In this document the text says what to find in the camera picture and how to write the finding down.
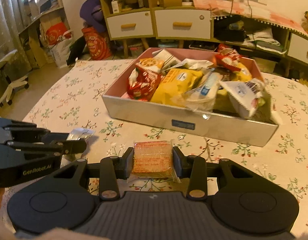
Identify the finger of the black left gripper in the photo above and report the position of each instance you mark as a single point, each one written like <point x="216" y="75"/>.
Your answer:
<point x="63" y="147"/>
<point x="18" y="130"/>

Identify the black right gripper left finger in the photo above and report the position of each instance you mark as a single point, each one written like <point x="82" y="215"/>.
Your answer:
<point x="111" y="169"/>

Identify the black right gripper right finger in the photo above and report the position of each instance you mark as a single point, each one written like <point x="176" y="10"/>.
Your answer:
<point x="192" y="167"/>

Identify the clear wafer packet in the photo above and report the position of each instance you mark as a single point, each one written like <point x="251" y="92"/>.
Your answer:
<point x="153" y="160"/>

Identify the yellow waffle sandwich packet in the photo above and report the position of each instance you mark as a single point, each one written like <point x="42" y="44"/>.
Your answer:
<point x="174" y="84"/>

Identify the white printed snack packet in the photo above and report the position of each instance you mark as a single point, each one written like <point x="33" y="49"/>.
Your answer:
<point x="169" y="59"/>

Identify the orange white cookie packet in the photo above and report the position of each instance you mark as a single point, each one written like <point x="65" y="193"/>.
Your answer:
<point x="150" y="64"/>

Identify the silver foil wrapper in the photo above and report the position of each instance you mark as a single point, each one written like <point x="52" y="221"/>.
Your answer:
<point x="80" y="133"/>

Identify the floral white tablecloth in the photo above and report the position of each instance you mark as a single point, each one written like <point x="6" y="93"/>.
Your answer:
<point x="63" y="99"/>

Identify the white office chair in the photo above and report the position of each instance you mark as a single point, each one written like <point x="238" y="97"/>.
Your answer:
<point x="12" y="85"/>

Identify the pink silver storage box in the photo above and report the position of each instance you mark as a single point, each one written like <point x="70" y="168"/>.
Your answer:
<point x="207" y="109"/>

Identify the red snack packet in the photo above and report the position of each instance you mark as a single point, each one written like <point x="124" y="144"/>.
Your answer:
<point x="142" y="84"/>
<point x="228" y="58"/>

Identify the white walnut snack packet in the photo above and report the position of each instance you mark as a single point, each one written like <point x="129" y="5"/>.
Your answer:
<point x="246" y="97"/>

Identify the orange cartoon bag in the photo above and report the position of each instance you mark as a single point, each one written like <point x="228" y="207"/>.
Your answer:
<point x="98" y="44"/>

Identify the purple plush toy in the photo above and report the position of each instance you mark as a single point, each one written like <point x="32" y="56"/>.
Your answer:
<point x="92" y="13"/>

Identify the yellow white TV cabinet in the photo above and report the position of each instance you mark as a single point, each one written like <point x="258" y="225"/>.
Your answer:
<point x="169" y="19"/>

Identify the pink cloth runner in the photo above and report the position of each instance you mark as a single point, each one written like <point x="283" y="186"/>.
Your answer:
<point x="256" y="11"/>

